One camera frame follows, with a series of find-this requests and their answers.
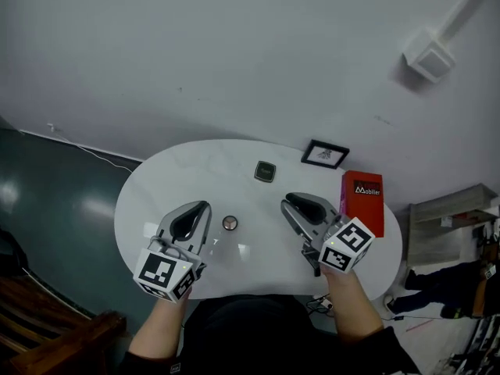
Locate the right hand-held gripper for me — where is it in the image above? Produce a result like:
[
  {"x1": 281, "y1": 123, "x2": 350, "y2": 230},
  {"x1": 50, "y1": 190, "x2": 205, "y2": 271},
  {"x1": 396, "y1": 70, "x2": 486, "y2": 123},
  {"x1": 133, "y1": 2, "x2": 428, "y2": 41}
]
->
[{"x1": 280, "y1": 191, "x2": 376, "y2": 277}]

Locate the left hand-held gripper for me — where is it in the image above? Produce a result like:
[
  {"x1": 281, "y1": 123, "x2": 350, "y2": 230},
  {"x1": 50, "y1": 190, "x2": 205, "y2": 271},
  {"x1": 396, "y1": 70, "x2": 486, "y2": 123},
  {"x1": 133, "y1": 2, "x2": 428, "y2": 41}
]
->
[{"x1": 132, "y1": 200, "x2": 213, "y2": 303}]

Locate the small dark square box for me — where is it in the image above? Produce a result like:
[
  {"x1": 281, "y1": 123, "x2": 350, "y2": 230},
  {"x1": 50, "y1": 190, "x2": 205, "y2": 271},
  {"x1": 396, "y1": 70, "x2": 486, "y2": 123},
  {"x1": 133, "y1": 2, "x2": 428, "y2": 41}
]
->
[{"x1": 253, "y1": 160, "x2": 277, "y2": 183}]

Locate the person's left forearm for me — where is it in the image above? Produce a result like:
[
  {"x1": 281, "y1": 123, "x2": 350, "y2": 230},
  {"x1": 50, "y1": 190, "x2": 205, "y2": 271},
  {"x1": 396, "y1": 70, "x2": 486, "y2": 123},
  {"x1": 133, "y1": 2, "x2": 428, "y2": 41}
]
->
[{"x1": 128, "y1": 287, "x2": 192, "y2": 359}]

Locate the person's right forearm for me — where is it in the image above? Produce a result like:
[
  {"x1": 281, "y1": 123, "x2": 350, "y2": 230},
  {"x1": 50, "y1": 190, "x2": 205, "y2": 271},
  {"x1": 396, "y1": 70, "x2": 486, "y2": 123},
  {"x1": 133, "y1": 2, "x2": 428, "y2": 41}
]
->
[{"x1": 320, "y1": 267, "x2": 386, "y2": 345}]

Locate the white kidney-shaped table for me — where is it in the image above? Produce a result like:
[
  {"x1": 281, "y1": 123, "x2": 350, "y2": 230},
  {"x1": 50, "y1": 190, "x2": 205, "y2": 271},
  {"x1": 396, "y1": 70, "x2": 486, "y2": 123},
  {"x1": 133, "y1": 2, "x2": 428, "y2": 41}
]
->
[{"x1": 113, "y1": 138, "x2": 403, "y2": 302}]

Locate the red book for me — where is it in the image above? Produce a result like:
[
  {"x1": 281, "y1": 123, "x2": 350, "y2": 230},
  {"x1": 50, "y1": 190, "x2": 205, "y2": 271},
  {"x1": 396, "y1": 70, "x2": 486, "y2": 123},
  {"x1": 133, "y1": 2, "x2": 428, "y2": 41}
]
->
[{"x1": 340, "y1": 170, "x2": 386, "y2": 238}]

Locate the white power strip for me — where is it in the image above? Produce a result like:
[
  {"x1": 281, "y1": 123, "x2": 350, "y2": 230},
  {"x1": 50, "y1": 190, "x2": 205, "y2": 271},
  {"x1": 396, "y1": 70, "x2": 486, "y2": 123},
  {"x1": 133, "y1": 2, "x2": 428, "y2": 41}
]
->
[{"x1": 312, "y1": 293, "x2": 333, "y2": 312}]

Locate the grey shelf cabinet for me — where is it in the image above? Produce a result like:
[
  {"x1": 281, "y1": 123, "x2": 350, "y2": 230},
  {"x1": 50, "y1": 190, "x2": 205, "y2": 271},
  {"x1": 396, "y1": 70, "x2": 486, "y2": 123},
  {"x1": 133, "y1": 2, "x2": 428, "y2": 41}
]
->
[{"x1": 405, "y1": 183, "x2": 500, "y2": 267}]

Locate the person's black shirt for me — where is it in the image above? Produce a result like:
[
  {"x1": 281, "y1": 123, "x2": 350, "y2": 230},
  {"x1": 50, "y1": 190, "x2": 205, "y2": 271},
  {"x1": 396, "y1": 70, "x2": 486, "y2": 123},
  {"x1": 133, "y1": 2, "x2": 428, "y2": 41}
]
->
[{"x1": 119, "y1": 294, "x2": 421, "y2": 375}]

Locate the brown wooden railing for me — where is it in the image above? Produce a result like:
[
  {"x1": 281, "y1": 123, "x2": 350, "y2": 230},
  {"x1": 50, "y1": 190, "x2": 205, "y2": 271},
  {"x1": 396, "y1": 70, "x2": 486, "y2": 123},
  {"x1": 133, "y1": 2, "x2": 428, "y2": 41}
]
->
[{"x1": 0, "y1": 273, "x2": 128, "y2": 375}]

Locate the black picture frame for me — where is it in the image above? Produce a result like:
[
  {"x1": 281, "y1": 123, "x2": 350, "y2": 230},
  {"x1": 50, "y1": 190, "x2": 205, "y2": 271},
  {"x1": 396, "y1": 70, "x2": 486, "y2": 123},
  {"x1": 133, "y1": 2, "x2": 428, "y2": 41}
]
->
[{"x1": 300, "y1": 139, "x2": 351, "y2": 170}]

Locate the white power cable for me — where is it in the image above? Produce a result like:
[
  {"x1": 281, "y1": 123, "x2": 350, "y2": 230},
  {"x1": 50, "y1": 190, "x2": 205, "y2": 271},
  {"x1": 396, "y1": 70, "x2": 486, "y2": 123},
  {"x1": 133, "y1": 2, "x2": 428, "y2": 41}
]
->
[{"x1": 58, "y1": 130, "x2": 144, "y2": 168}]

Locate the white wall box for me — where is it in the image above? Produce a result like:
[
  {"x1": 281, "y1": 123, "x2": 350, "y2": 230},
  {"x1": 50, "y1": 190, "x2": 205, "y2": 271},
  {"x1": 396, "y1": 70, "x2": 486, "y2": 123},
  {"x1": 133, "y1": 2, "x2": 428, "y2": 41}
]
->
[{"x1": 402, "y1": 29, "x2": 456, "y2": 84}]

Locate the white wall conduit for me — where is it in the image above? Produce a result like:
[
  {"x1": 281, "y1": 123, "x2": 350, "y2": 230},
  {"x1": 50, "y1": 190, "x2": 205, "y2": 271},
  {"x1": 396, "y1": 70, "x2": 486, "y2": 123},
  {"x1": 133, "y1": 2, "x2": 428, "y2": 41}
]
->
[{"x1": 441, "y1": 0, "x2": 493, "y2": 38}]

